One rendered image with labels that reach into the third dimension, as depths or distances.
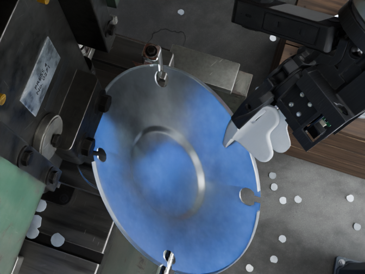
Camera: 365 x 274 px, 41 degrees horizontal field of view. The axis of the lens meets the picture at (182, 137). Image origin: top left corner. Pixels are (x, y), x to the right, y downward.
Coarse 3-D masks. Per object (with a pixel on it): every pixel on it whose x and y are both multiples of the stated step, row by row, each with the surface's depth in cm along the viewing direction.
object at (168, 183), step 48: (144, 96) 64; (192, 96) 59; (96, 144) 73; (144, 144) 66; (192, 144) 61; (240, 144) 56; (144, 192) 68; (192, 192) 62; (240, 192) 58; (144, 240) 72; (192, 240) 65; (240, 240) 60
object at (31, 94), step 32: (0, 0) 41; (32, 0) 43; (0, 32) 40; (32, 32) 45; (64, 32) 52; (0, 64) 41; (32, 64) 47; (64, 64) 55; (0, 96) 41; (32, 96) 49; (64, 96) 59; (96, 96) 61; (32, 128) 52; (64, 128) 58; (96, 128) 66
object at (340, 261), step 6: (336, 258) 148; (342, 258) 148; (336, 264) 147; (342, 264) 146; (348, 264) 145; (354, 264) 140; (360, 264) 135; (336, 270) 146; (342, 270) 143; (348, 270) 138; (354, 270) 133; (360, 270) 129
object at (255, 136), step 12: (264, 108) 50; (252, 120) 52; (264, 120) 51; (276, 120) 50; (228, 132) 54; (240, 132) 53; (252, 132) 52; (264, 132) 51; (228, 144) 56; (252, 144) 53; (264, 144) 52; (264, 156) 52
